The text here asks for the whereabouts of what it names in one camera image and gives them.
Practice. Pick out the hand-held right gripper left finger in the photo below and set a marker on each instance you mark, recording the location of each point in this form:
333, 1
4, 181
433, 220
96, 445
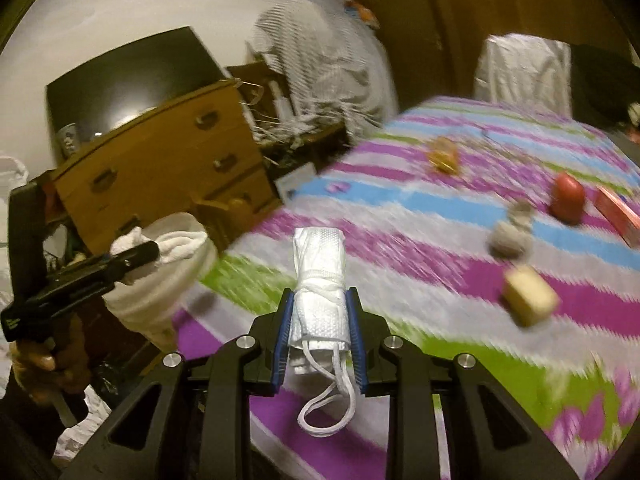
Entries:
282, 340

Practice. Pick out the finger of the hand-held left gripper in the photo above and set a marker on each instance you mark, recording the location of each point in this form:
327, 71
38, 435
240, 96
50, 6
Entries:
135, 257

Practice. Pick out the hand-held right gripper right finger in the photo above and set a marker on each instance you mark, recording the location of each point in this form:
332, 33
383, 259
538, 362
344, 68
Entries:
357, 340

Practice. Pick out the white paper towel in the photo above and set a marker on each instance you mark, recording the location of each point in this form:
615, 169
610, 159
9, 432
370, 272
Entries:
175, 245

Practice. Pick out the white plastic bucket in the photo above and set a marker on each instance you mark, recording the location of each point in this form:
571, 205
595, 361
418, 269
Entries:
150, 300

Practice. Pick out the white face mask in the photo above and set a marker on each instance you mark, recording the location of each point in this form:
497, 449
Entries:
320, 270

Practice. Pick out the person's left hand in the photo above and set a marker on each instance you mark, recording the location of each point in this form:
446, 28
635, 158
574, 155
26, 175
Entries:
70, 360

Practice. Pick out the striped printed tablecloth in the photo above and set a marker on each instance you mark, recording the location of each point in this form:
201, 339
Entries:
425, 270

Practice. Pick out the wooden chest of drawers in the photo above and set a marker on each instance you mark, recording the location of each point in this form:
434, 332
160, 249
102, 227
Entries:
165, 160

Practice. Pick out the drinking glass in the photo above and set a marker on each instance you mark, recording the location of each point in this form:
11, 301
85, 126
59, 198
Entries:
67, 140

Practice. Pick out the white cardboard box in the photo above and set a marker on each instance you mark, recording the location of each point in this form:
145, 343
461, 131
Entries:
295, 182

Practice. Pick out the yellow sponge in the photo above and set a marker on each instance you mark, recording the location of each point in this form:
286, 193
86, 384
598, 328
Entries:
530, 297

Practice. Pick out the crumpled white tissue ball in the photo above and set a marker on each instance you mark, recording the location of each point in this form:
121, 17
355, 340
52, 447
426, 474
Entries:
507, 242

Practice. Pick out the black flat screen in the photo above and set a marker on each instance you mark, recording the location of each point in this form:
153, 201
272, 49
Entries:
125, 75

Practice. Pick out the small yellow packet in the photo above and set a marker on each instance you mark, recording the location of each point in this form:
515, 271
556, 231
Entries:
444, 155

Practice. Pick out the crumpled beige paper wad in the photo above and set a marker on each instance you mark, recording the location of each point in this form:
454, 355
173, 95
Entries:
522, 212

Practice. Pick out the grey striped shirt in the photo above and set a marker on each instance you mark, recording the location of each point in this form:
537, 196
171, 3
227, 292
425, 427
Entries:
320, 50

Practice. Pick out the pink box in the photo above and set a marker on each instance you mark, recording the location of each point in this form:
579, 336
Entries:
617, 212

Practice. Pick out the brown wooden door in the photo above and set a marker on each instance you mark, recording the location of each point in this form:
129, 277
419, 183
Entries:
400, 35

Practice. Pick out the small colourful packet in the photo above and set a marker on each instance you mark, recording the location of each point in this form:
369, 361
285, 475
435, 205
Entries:
362, 12

